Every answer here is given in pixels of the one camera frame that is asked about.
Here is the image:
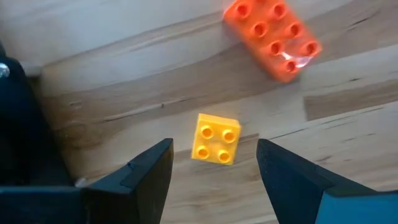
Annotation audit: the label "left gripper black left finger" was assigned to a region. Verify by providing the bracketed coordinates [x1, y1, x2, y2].
[81, 138, 174, 224]

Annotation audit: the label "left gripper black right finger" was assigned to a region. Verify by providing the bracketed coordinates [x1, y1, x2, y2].
[256, 139, 336, 224]

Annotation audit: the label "small yellow toy brick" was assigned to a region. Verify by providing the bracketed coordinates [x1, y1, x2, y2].
[191, 113, 242, 166]

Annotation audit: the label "red toy brick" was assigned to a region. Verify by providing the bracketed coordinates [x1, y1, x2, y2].
[222, 0, 323, 84]

